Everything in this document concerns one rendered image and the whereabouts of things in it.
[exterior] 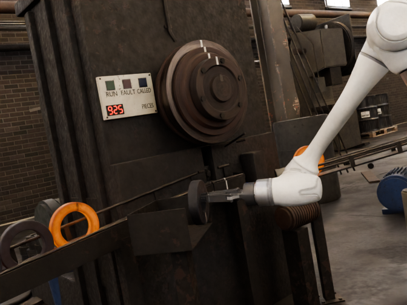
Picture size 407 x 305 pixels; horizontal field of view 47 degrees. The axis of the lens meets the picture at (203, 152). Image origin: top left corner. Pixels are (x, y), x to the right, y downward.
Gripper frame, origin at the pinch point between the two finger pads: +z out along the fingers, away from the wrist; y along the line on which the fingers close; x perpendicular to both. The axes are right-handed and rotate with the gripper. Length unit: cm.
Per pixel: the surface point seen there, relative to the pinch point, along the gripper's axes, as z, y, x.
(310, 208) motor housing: -31, 74, -22
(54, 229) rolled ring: 52, -10, -6
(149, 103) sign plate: 31, 41, 37
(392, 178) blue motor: -83, 236, -37
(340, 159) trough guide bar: -47, 84, -1
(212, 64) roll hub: 1, 46, 50
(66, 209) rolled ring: 48.6, -5.7, 0.4
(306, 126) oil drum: -16, 322, 8
